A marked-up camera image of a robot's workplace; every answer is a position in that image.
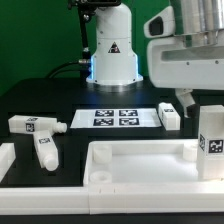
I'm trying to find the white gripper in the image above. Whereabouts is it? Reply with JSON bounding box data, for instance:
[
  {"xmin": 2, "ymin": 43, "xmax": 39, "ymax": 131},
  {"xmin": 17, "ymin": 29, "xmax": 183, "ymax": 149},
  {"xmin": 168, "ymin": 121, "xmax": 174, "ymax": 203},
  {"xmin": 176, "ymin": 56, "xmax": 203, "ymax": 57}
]
[{"xmin": 144, "ymin": 5, "xmax": 224, "ymax": 118}]

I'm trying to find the white desk top tray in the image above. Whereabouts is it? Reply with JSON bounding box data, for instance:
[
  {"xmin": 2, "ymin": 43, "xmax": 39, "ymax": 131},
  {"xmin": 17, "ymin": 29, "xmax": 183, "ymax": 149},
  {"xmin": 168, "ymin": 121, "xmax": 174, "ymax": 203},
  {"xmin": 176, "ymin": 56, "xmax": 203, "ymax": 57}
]
[{"xmin": 83, "ymin": 139, "xmax": 224, "ymax": 192}]

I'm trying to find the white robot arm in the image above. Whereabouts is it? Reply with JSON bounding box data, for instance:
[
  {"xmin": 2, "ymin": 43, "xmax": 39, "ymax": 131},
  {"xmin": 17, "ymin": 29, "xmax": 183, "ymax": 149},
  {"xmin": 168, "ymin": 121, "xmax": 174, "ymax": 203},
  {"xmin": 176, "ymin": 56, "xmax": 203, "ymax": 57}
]
[{"xmin": 87, "ymin": 0, "xmax": 224, "ymax": 117}]

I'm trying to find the white marker sheet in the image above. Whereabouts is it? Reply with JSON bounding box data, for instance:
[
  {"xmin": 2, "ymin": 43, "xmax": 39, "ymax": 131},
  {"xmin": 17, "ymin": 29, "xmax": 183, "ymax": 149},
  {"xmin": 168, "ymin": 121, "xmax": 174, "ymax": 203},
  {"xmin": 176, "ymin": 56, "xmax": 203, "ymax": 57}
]
[{"xmin": 71, "ymin": 108, "xmax": 161, "ymax": 129}]

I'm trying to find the black cable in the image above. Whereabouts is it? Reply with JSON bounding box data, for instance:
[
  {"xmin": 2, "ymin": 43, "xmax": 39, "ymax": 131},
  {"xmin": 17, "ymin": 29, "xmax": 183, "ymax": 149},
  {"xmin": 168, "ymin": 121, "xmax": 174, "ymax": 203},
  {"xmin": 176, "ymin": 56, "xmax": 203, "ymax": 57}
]
[{"xmin": 45, "ymin": 59, "xmax": 88, "ymax": 79}]

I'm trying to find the white obstacle wall bar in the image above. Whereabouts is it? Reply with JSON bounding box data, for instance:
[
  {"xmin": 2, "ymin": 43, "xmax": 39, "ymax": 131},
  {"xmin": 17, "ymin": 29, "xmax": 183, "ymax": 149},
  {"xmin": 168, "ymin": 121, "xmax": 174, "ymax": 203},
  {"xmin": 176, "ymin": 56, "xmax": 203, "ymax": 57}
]
[{"xmin": 0, "ymin": 182, "xmax": 224, "ymax": 215}]

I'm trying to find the black camera pole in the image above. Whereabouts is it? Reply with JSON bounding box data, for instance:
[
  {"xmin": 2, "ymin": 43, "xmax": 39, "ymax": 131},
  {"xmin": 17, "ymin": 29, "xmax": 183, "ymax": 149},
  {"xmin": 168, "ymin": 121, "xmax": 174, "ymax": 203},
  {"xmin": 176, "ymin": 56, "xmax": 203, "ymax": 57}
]
[{"xmin": 67, "ymin": 0, "xmax": 123, "ymax": 79}]

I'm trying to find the white left wall block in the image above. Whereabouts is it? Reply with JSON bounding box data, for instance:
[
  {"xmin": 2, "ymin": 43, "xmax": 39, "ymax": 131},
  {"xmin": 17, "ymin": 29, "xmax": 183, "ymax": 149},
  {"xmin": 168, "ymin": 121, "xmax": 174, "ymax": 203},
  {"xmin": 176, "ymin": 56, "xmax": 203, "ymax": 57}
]
[{"xmin": 0, "ymin": 143, "xmax": 16, "ymax": 182}]

